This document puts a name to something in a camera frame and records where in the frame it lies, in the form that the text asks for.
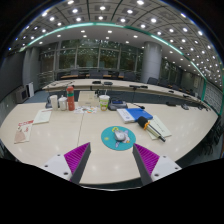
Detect magazine with red print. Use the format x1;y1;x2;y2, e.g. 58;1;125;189
13;119;35;145

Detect silver computer mouse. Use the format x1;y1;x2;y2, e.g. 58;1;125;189
113;129;127;143

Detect dark office chairs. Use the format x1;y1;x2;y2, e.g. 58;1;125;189
68;68;189;93

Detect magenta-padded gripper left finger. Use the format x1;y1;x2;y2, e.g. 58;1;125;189
42;142;92;186

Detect black desk conference unit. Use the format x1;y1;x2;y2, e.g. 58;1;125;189
107;98;146;112

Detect round teal mouse pad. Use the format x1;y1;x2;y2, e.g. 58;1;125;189
100;125;137;152

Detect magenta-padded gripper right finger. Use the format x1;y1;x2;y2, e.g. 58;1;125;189
131;143;183;187

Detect ceiling lights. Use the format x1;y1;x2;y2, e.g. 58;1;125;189
6;0;223;68

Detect colourful leaflet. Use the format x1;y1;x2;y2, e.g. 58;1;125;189
73;105;98;115

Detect pale cardboard box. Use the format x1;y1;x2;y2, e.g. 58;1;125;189
77;90;100;108

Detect tall white cup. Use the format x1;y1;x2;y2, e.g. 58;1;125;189
49;94;60;111

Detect blue and white book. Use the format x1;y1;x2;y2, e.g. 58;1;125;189
116;107;154;124

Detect paper cup with green print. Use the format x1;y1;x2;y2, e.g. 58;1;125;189
98;94;111;112

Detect orange-red drink bottle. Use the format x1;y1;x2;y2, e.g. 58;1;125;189
65;85;76;112

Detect white mug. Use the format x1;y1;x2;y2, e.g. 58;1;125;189
57;95;68;111

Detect white booklet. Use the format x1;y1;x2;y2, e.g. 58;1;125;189
32;109;53;126

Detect black handheld microphone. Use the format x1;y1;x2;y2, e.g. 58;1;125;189
137;116;167;143

